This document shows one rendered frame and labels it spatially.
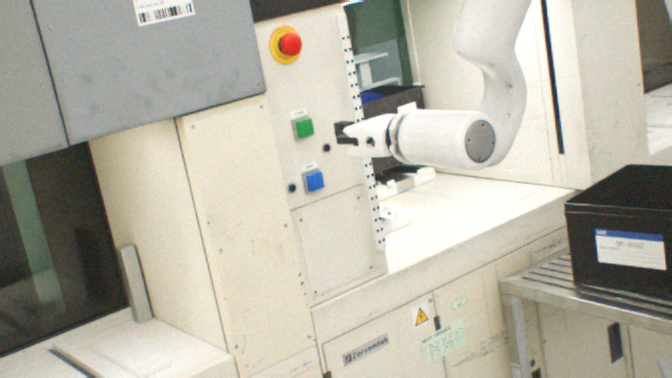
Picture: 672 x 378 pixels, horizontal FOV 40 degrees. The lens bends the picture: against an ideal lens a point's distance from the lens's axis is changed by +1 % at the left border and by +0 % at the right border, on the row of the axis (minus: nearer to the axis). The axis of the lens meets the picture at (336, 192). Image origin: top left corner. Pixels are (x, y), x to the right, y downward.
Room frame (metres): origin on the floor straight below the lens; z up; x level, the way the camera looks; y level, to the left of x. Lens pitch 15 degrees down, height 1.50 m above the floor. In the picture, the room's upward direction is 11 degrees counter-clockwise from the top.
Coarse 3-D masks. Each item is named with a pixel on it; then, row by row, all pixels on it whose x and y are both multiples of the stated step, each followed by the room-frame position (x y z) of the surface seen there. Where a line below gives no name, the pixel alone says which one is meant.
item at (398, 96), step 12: (360, 60) 2.32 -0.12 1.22; (360, 72) 2.35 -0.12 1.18; (360, 84) 2.36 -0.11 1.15; (372, 84) 2.39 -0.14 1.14; (384, 84) 2.40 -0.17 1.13; (396, 84) 2.44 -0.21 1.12; (396, 96) 2.30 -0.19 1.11; (408, 96) 2.33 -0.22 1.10; (420, 96) 2.35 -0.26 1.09; (372, 108) 2.26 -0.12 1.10; (384, 108) 2.28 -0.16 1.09; (396, 108) 2.30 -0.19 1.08; (408, 108) 2.32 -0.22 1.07; (420, 108) 2.35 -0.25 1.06; (372, 168) 2.24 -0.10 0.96; (384, 168) 2.26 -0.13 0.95; (396, 168) 2.39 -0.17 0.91; (408, 168) 2.35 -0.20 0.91; (420, 168) 2.33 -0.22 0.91; (384, 180) 2.27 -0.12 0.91
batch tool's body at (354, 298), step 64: (256, 0) 1.61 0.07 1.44; (320, 0) 1.69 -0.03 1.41; (384, 0) 2.42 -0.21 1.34; (448, 0) 2.30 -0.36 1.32; (576, 0) 2.00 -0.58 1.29; (320, 64) 1.68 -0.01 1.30; (448, 64) 2.33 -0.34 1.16; (576, 64) 2.00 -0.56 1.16; (320, 128) 1.66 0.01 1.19; (576, 128) 2.02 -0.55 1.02; (320, 192) 1.65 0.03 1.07; (448, 192) 2.21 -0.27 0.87; (512, 192) 2.11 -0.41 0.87; (576, 192) 2.04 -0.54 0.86; (320, 256) 1.64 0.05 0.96; (384, 256) 1.72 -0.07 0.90; (448, 256) 1.80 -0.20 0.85; (512, 256) 1.91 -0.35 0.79; (320, 320) 1.61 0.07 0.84; (384, 320) 1.69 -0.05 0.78; (448, 320) 1.79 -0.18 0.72; (576, 320) 2.01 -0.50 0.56
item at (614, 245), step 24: (624, 168) 1.93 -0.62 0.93; (648, 168) 1.91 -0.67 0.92; (600, 192) 1.86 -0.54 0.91; (624, 192) 1.92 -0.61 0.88; (648, 192) 1.91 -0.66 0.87; (576, 216) 1.74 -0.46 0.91; (600, 216) 1.70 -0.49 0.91; (624, 216) 1.66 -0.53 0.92; (648, 216) 1.63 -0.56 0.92; (576, 240) 1.74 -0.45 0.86; (600, 240) 1.70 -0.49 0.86; (624, 240) 1.67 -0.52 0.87; (648, 240) 1.63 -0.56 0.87; (576, 264) 1.75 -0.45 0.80; (600, 264) 1.71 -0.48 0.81; (624, 264) 1.67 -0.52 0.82; (648, 264) 1.63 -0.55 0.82; (624, 288) 1.67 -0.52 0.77; (648, 288) 1.64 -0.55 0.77
